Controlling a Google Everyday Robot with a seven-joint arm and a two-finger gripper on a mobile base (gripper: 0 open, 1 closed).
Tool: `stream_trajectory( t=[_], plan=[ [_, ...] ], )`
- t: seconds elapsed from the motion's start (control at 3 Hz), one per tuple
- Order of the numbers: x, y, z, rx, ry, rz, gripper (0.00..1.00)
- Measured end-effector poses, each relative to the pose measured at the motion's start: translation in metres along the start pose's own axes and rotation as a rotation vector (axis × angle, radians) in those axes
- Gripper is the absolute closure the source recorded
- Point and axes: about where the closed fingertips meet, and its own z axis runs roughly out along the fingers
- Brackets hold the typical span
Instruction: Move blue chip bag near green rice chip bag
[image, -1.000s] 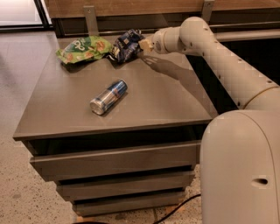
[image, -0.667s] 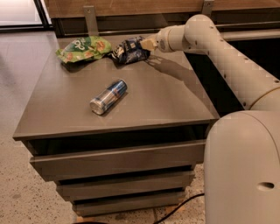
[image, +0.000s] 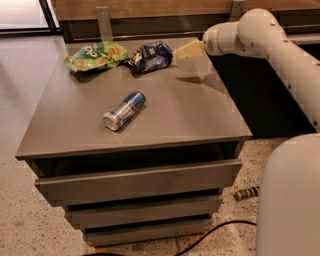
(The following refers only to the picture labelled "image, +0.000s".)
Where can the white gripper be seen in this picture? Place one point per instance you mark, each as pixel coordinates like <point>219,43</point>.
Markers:
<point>213,42</point>

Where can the blue chip bag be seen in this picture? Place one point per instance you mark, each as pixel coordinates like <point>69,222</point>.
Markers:
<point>151,57</point>

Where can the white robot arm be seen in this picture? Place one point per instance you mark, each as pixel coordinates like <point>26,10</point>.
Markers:
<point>288,211</point>

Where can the green rice chip bag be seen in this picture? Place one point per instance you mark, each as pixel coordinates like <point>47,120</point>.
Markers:
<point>97,56</point>

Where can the blue silver energy drink can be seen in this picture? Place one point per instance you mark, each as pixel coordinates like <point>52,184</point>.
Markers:
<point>121,113</point>

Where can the grey drawer cabinet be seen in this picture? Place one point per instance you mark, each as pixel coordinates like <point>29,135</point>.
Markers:
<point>188,118</point>

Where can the top grey drawer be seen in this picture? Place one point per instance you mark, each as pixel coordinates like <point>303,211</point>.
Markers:
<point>139,183</point>

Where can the grey drawer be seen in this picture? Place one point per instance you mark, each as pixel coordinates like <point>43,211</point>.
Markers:
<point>144,212</point>
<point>148,232</point>
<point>139,183</point>

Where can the white power strip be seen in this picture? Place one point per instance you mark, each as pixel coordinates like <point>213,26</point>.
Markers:
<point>247,193</point>

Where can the middle grey drawer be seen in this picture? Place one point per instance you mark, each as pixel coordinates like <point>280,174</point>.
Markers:
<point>144,212</point>

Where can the bottom grey drawer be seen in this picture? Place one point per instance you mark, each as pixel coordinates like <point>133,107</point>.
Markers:
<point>148,232</point>

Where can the right metal bracket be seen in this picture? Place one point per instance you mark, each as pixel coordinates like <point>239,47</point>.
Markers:
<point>236,10</point>

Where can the metal bracket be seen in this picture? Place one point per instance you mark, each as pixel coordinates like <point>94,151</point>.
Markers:
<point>104,22</point>
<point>236,10</point>

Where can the left metal bracket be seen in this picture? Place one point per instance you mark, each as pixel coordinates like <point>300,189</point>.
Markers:
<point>104,22</point>

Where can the wooden wall counter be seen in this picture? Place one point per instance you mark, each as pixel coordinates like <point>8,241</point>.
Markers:
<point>170,18</point>

